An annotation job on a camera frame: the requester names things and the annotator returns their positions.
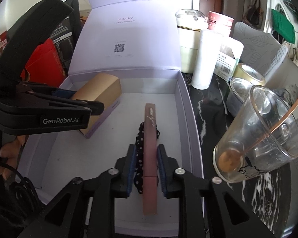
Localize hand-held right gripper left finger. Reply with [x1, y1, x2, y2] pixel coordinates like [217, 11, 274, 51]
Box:
[16, 144, 139, 238]

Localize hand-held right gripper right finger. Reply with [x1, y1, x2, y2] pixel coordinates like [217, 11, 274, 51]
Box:
[157, 144, 276, 238]

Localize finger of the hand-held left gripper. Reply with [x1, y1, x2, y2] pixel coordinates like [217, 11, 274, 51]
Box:
[15, 83, 76, 101]
[72, 99, 105, 117]

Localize gold box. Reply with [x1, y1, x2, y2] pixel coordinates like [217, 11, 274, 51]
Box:
[71, 73, 122, 139]

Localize black polka dot headband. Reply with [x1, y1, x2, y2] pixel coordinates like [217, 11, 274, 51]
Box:
[134, 121, 161, 195]

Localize pink-purple cosmetics box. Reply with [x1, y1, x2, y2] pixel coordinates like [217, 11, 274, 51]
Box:
[142, 102, 159, 216]

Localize lavender gift box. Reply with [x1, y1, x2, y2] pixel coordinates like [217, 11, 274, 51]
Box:
[16, 0, 204, 235]

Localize person's left hand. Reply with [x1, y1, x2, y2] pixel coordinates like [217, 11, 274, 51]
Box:
[0, 135, 24, 181]

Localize red canister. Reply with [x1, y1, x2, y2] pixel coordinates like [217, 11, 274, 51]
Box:
[24, 38, 74, 85]

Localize black oats bag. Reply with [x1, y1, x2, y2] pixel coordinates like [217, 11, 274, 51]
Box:
[47, 0, 83, 76]

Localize small steel bowl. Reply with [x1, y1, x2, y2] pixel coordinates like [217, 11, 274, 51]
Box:
[226, 77, 257, 117]

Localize white pot with glass lid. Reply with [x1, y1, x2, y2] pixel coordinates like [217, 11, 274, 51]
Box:
[175, 9, 209, 74]

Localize white tumbler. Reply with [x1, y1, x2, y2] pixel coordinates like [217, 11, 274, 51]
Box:
[191, 29, 224, 90]

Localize glass mug with cartoon dog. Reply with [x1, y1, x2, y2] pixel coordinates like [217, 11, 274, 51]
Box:
[212, 85, 298, 183]

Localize white carton with barcode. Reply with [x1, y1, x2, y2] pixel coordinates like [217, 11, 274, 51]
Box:
[214, 40, 244, 82]

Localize tan tape roll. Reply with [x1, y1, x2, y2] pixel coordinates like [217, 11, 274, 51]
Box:
[232, 63, 267, 87]

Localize pink paper cups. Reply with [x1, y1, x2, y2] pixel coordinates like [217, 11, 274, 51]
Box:
[206, 10, 235, 36]

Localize dark cloth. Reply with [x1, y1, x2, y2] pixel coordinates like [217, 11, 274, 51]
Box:
[276, 83, 298, 105]

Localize grey leaf-pattern chair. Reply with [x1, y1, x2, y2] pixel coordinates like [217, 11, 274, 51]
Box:
[232, 21, 288, 85]

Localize brown handbag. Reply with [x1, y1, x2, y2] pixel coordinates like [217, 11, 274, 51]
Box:
[243, 0, 265, 29]

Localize black coiled cable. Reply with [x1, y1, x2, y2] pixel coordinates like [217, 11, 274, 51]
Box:
[0, 162, 44, 214]

